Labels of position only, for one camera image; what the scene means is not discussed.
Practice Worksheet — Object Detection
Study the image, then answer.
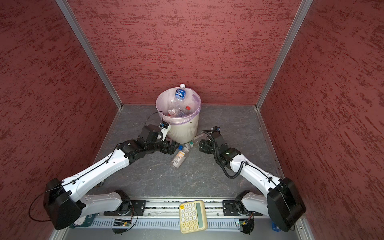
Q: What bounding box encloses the clear bottle green band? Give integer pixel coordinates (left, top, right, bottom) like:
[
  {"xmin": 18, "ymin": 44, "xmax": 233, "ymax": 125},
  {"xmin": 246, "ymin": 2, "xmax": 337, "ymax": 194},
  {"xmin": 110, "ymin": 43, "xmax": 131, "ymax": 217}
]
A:
[{"xmin": 185, "ymin": 133, "xmax": 206, "ymax": 150}]

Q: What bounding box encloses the clear bottle orange label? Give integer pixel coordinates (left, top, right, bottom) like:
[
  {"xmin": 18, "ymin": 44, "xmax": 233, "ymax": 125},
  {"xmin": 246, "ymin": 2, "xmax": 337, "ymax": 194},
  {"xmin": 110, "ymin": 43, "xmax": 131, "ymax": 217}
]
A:
[{"xmin": 172, "ymin": 147, "xmax": 189, "ymax": 169}]

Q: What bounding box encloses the aluminium corner post left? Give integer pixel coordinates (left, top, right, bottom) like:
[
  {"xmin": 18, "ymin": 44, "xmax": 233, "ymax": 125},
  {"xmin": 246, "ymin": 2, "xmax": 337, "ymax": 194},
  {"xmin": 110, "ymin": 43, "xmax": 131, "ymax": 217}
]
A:
[{"xmin": 56, "ymin": 0, "xmax": 124, "ymax": 111}]

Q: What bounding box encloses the small bottle blue label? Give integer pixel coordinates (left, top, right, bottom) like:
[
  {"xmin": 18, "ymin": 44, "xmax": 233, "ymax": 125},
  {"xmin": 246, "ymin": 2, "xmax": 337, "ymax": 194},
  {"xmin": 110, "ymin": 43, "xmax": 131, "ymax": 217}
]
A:
[{"xmin": 168, "ymin": 84, "xmax": 186, "ymax": 117}]

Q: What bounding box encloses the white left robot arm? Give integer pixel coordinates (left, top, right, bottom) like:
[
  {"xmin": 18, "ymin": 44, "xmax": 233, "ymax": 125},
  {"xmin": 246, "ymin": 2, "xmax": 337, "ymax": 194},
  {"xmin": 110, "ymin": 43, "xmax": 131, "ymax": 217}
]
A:
[{"xmin": 43, "ymin": 122, "xmax": 179, "ymax": 230}]

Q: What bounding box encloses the cream ribbed waste bin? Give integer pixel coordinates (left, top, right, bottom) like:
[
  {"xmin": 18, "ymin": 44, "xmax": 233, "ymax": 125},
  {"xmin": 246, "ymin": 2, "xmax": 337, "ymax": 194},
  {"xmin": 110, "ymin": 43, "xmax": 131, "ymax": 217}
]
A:
[{"xmin": 155, "ymin": 86, "xmax": 202, "ymax": 145}]

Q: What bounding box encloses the pink bin liner bag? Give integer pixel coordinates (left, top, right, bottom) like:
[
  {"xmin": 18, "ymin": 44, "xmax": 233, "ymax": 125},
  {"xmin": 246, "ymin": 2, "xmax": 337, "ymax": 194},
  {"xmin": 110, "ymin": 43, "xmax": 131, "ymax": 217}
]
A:
[{"xmin": 156, "ymin": 87, "xmax": 202, "ymax": 126}]

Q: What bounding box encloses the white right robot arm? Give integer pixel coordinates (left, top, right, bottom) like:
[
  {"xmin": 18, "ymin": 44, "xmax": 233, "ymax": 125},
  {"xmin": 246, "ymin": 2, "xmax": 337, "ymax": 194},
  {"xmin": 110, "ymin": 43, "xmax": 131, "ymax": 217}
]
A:
[{"xmin": 199, "ymin": 130, "xmax": 307, "ymax": 232}]

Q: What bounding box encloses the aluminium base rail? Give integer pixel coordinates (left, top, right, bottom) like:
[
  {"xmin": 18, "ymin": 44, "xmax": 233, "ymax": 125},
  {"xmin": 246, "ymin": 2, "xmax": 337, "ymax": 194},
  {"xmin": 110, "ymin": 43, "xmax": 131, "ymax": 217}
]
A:
[{"xmin": 69, "ymin": 198, "xmax": 283, "ymax": 235}]

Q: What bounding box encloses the clear bottle red cap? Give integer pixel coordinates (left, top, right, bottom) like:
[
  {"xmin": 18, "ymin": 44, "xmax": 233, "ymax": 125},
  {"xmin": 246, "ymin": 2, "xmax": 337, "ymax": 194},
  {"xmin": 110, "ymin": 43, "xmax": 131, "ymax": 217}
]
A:
[{"xmin": 182, "ymin": 106, "xmax": 192, "ymax": 117}]

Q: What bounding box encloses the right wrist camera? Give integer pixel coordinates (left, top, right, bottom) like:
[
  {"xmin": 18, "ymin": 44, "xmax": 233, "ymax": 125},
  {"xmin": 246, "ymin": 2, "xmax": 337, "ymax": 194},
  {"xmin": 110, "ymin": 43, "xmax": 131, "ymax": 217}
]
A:
[{"xmin": 209, "ymin": 126, "xmax": 220, "ymax": 133}]

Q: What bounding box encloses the aluminium corner post right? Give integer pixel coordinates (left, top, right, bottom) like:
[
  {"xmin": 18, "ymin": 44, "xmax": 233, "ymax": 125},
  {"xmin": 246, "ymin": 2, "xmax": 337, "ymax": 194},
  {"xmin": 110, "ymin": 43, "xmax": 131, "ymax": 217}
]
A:
[{"xmin": 256, "ymin": 0, "xmax": 313, "ymax": 111}]

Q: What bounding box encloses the aluminium corner post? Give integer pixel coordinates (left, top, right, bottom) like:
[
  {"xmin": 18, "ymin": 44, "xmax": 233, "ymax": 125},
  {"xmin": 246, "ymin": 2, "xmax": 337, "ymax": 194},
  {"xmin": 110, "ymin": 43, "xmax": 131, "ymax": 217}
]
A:
[
  {"xmin": 56, "ymin": 0, "xmax": 124, "ymax": 111},
  {"xmin": 256, "ymin": 0, "xmax": 313, "ymax": 111}
]

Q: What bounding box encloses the yellow calculator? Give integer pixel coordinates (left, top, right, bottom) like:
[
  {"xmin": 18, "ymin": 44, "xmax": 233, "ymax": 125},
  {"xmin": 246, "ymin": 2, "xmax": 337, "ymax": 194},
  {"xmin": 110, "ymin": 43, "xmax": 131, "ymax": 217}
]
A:
[{"xmin": 179, "ymin": 200, "xmax": 208, "ymax": 234}]

